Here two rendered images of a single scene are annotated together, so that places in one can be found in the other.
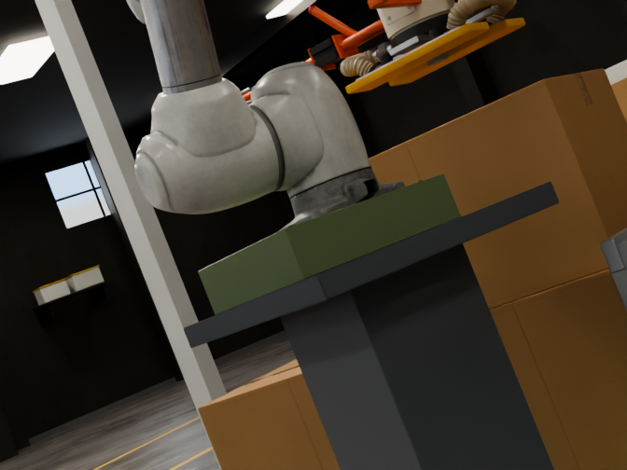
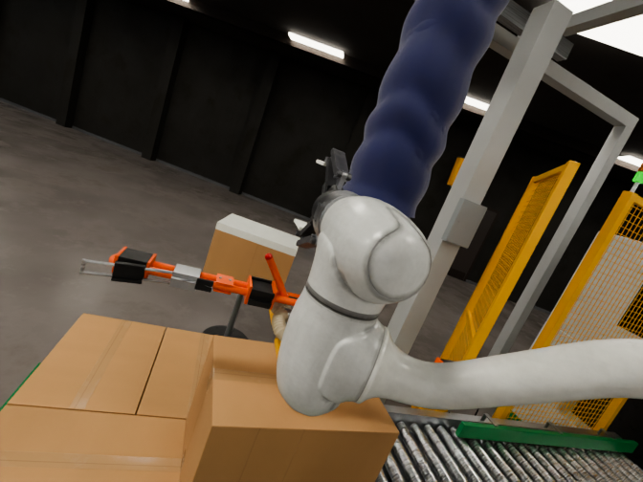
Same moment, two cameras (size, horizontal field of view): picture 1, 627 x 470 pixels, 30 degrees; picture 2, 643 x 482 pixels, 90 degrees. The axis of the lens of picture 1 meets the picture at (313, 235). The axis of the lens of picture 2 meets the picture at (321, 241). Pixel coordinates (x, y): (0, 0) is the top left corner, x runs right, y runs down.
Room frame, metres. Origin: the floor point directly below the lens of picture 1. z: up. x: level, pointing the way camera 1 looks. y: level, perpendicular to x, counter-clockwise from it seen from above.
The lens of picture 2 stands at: (2.18, 0.48, 1.65)
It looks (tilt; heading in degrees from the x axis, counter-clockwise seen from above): 12 degrees down; 305
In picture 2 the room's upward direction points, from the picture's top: 21 degrees clockwise
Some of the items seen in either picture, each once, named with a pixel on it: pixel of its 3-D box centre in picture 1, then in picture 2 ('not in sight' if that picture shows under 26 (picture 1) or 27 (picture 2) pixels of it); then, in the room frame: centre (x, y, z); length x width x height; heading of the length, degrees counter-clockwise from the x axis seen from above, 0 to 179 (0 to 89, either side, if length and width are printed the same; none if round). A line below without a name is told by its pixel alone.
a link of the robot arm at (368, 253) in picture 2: not in sight; (367, 255); (2.35, 0.13, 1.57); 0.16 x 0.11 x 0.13; 144
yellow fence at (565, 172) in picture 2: not in sight; (475, 318); (2.44, -1.93, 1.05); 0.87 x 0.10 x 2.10; 106
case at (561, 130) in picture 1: (491, 207); (282, 426); (2.66, -0.40, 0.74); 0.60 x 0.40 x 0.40; 57
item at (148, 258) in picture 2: not in sight; (135, 262); (3.02, 0.07, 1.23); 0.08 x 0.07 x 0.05; 54
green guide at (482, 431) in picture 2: not in sight; (552, 433); (1.77, -2.09, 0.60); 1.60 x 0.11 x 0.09; 54
